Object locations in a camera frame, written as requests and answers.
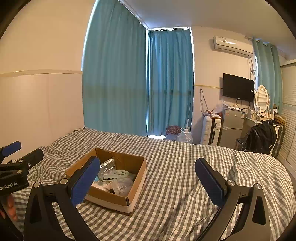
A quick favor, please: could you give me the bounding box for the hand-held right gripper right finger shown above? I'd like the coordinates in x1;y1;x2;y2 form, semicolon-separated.
195;158;271;241

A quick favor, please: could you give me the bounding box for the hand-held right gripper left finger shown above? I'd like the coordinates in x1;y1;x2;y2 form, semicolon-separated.
24;156;101;241

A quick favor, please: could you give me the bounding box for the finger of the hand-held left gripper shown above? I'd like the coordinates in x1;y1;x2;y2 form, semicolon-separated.
0;148;44;173
0;141;22;161

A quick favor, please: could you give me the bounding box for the silver foil packet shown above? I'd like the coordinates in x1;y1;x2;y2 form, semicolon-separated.
99;157;116;179

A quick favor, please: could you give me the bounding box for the light green plastic tool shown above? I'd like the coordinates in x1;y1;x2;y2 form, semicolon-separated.
98;170;130;182

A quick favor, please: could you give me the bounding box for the brown cardboard box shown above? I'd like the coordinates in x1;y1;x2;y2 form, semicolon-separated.
65;148;147;216

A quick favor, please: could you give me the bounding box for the clear jar with blue label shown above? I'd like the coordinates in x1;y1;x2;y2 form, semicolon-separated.
112;177;134;195

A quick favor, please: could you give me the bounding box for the person's left hand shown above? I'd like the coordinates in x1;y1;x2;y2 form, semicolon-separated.
0;193;19;222

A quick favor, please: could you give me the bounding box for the white suitcase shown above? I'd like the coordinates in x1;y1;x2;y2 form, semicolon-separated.
200;115;223;146

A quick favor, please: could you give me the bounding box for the clear water jug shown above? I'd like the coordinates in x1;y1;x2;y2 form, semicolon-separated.
177;127;194;144

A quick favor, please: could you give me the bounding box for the small grey fridge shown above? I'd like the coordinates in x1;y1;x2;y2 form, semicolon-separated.
217;108;246;148

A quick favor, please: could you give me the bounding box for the dark floral bag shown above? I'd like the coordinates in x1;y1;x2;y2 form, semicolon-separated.
165;125;182;136

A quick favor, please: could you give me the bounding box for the black jacket on chair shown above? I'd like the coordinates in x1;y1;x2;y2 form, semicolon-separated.
245;120;278;155

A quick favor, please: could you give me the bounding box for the white dressing table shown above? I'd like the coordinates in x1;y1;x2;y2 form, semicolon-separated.
240;115;267;140

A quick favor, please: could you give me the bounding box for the clear plastic bag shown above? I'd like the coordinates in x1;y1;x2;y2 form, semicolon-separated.
212;103;225;114

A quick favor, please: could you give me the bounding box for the wooden chair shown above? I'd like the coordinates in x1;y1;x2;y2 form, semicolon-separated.
270;114;287;158

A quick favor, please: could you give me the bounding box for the white louvered wardrobe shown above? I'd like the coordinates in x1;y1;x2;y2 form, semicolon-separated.
276;59;296;178

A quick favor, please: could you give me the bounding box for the white oval mirror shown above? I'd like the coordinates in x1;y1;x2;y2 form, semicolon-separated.
255;85;271;117

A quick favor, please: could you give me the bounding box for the teal corner curtain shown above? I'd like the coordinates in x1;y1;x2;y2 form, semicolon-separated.
146;27;194;140

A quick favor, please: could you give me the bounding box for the wide teal curtain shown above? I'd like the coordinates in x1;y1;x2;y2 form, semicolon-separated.
82;0;149;136

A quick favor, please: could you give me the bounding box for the narrow teal curtain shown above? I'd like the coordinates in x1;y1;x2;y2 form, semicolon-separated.
252;37;283;115

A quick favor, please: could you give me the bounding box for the white air conditioner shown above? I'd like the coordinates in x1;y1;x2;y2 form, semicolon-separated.
213;35;254;58

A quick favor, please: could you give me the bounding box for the hanging wall cable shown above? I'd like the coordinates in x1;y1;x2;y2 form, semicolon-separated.
199;88;208;117

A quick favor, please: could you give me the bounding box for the black wall television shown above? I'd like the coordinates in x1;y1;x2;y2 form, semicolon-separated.
222;73;255;103

